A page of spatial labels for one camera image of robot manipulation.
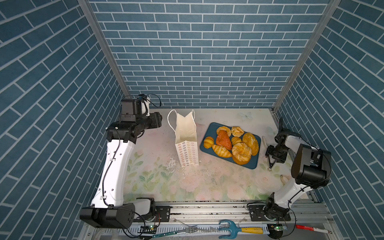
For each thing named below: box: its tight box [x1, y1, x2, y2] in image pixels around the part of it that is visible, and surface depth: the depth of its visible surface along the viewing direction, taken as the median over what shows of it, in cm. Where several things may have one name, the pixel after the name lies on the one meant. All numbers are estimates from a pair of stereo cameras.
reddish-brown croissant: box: [216, 130, 233, 151], surface depth 98 cm
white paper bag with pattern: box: [167, 109, 199, 167], surface depth 82 cm
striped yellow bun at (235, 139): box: [231, 136, 243, 146], surface depth 99 cm
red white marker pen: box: [296, 224, 332, 234], surface depth 71 cm
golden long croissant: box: [211, 144, 233, 158], surface depth 95 cm
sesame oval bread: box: [242, 132, 259, 156], surface depth 98 cm
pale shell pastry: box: [231, 126, 245, 138], surface depth 104 cm
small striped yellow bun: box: [203, 136, 215, 149], surface depth 99 cm
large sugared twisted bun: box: [231, 142, 252, 165], surface depth 90 cm
